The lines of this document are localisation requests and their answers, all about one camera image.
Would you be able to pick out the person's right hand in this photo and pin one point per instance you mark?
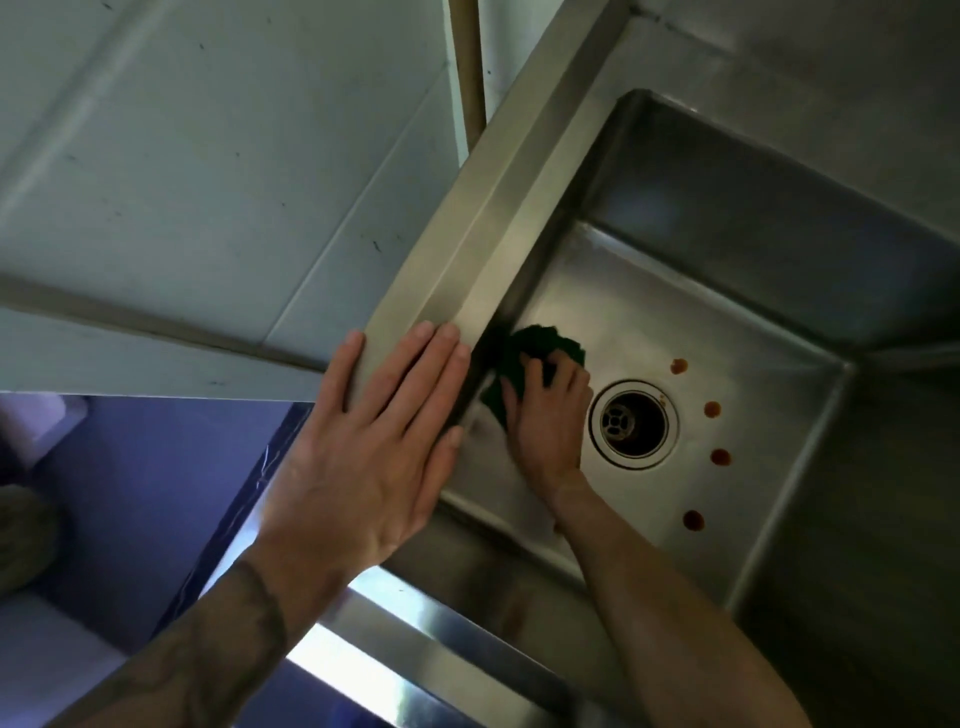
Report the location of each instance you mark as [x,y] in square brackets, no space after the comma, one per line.
[551,435]

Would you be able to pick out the brown wooden pole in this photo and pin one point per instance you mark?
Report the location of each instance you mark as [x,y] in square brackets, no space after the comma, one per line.
[469,67]

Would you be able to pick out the basin drain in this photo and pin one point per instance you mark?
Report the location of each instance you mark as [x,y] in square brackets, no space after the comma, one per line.
[634,424]

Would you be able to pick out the person's left hand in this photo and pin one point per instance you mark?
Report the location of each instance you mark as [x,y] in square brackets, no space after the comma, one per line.
[360,480]

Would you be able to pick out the stainless steel sink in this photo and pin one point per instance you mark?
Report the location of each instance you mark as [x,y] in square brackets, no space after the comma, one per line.
[750,247]

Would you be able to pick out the green scouring cloth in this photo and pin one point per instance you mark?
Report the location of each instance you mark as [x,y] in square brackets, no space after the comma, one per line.
[540,341]

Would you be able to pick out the person's right forearm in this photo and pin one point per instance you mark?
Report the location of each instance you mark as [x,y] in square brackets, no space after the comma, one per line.
[660,622]

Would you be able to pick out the beige sack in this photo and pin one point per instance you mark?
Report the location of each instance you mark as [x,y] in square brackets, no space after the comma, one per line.
[26,536]

